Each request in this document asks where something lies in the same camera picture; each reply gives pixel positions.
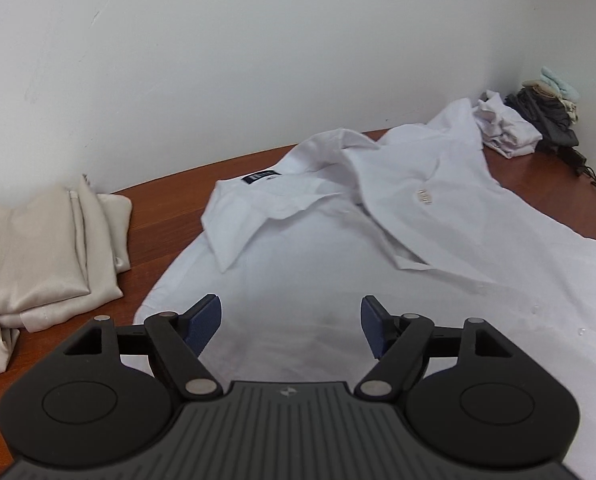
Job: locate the black power adapter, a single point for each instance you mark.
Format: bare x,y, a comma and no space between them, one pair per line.
572,156

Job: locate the white long-sleeved shirt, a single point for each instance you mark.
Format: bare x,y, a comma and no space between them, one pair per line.
328,240

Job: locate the dark grey clothes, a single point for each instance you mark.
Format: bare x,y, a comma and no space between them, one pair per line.
552,120

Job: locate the beige clothes in stack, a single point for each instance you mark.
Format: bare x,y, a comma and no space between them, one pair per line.
540,87

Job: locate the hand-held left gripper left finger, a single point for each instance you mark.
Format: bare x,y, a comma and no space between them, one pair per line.
205,322

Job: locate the crumpled white garment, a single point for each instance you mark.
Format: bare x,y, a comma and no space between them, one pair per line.
507,130

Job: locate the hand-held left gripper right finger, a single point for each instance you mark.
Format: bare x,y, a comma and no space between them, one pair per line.
370,327

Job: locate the light mint towel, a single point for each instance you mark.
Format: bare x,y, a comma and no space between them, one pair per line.
557,82

